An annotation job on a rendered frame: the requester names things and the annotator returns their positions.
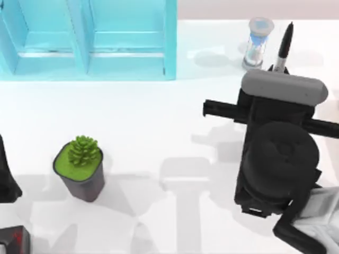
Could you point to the pale grey rounded box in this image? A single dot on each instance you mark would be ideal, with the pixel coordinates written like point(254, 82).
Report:
point(283, 86)

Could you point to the hourglass with blue sand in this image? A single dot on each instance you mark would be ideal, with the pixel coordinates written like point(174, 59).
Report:
point(255, 53)

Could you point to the black box with red marks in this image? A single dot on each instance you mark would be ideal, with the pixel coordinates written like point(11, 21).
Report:
point(13, 239)

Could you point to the black marker pen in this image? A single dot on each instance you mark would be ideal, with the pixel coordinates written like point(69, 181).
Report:
point(284, 45)

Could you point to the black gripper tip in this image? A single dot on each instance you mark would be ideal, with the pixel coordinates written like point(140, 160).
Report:
point(6, 174)

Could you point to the light blue rack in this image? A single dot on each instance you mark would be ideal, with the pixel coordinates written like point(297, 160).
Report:
point(79, 39)

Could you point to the green plant in black pot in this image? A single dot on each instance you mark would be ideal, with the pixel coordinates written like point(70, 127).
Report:
point(79, 172)

